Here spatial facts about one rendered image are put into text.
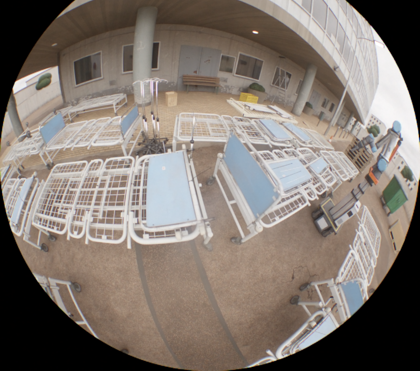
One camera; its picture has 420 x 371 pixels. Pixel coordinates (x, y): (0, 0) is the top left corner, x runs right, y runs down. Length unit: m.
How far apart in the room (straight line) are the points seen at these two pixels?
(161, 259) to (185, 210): 0.70
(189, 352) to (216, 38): 8.27
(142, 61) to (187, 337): 5.16
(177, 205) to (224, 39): 6.86
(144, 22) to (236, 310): 5.57
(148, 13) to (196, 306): 5.52
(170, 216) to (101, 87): 6.73
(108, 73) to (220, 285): 7.33
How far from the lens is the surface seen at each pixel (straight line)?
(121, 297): 1.60
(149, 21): 4.45
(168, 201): 0.94
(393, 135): 1.73
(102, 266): 1.67
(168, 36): 6.49
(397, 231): 7.33
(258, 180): 0.91
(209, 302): 1.45
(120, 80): 6.71
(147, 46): 4.27
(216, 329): 1.58
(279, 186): 0.76
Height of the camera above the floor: 1.38
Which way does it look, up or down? 42 degrees down
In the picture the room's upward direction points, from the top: 11 degrees clockwise
